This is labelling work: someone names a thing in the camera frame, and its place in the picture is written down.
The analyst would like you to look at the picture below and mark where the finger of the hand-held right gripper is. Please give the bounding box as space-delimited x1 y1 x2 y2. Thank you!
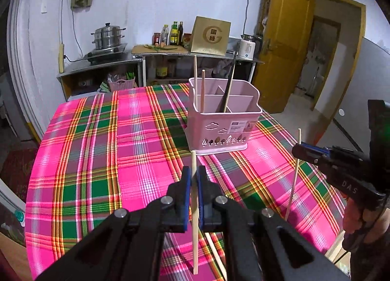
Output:
300 144 339 159
292 145 336 167

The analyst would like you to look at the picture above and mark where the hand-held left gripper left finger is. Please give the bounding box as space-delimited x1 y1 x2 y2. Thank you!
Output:
35 166 192 281

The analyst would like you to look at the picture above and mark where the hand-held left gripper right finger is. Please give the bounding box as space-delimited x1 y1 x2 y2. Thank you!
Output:
197 165 351 281

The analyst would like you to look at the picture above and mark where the wooden chopstick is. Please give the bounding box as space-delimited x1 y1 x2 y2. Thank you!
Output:
225 66 236 113
193 54 198 111
199 70 205 113
284 129 302 221
191 151 199 275
206 231 228 281

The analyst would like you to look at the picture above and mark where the pink plastic utensil holder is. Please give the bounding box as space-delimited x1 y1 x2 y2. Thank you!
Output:
184 77 263 155

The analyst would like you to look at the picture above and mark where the row of wooden chopsticks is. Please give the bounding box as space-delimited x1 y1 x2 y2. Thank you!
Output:
222 41 239 111

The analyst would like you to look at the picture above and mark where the person's right forearm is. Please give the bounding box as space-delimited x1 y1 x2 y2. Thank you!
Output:
347 223 390 281

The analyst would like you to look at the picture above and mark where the person's right hand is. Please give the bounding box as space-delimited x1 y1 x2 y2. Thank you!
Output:
342 197 390 250

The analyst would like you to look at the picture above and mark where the pink plaid tablecloth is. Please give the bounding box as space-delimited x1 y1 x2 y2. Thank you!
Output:
25 83 348 281

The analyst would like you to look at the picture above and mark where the grey panel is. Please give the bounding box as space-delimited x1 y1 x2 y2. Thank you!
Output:
314 37 390 178

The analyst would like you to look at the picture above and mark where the tall metal shelf table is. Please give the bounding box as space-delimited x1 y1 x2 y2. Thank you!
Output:
132 44 265 87

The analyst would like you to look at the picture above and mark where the yellow wooden door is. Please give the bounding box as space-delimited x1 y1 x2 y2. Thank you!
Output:
253 0 316 114

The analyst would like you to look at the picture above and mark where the white electric kettle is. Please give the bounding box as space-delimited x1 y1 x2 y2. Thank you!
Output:
239 34 260 61

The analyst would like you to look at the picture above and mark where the pink plastic basket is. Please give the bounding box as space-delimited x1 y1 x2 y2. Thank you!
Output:
108 78 136 93

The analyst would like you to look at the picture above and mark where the yellow label shelf bottle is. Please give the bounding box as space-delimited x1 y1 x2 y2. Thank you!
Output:
156 58 169 79

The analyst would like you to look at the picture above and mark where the wooden cutting board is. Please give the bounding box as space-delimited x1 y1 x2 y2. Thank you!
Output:
132 44 190 55

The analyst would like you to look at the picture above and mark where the green onion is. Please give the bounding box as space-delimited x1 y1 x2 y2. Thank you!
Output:
145 43 178 51

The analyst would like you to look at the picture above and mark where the gold cardboard box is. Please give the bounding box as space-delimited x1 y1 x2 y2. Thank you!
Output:
190 16 232 56

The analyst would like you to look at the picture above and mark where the low metal counter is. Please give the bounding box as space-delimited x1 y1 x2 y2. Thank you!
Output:
56 55 144 102

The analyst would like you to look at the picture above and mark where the green bottle yellow label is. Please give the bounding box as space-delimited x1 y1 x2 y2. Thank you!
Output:
169 21 179 46

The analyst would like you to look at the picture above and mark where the black induction stove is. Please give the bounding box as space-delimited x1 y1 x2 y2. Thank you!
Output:
84 44 128 65

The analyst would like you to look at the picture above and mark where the steel steamer pot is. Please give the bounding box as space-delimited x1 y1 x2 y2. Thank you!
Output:
91 23 126 51

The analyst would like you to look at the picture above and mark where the yellow door frame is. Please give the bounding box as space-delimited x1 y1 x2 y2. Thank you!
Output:
309 0 367 117

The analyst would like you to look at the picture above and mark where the dark wall cable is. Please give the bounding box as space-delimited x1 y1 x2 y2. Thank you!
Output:
243 0 254 36

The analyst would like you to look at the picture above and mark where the thin grey wall cable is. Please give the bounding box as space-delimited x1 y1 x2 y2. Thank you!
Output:
59 0 77 47

